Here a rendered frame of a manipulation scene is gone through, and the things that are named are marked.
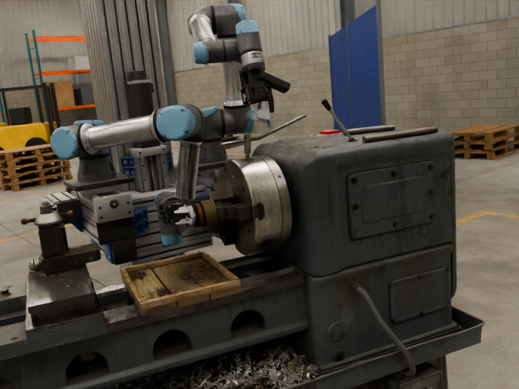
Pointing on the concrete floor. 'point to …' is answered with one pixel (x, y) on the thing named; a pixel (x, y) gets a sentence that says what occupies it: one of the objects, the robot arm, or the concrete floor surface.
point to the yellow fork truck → (17, 128)
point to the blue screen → (358, 72)
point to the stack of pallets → (44, 171)
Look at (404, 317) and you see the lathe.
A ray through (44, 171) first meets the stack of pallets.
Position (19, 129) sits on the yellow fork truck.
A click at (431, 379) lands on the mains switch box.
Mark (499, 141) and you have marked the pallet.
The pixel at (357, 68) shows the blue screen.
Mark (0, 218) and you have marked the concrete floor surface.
